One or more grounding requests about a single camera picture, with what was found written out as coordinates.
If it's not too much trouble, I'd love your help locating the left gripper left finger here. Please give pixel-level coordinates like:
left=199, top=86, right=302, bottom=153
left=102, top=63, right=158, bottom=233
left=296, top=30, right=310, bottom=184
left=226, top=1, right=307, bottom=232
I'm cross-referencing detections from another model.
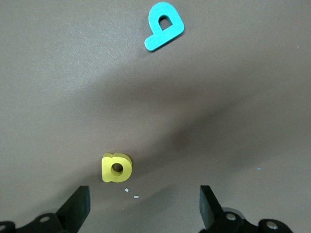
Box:
left=0, top=185, right=91, bottom=233

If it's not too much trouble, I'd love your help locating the yellow foam letter D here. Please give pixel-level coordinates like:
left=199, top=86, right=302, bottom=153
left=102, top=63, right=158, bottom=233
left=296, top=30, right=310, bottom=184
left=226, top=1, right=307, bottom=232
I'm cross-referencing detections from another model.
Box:
left=101, top=152, right=133, bottom=183

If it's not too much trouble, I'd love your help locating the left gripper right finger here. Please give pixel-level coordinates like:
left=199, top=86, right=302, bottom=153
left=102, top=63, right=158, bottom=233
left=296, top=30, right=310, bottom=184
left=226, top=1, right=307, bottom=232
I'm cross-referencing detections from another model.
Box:
left=199, top=185, right=296, bottom=233

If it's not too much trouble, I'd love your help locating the brown table cover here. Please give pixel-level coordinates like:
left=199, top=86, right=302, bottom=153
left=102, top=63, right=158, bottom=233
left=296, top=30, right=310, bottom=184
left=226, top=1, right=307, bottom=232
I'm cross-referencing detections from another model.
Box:
left=0, top=0, right=311, bottom=233

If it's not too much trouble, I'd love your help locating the teal foam letter p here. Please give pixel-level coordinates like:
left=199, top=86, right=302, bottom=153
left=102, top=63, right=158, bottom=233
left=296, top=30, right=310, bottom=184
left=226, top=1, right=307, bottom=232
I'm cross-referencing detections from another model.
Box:
left=143, top=1, right=185, bottom=52

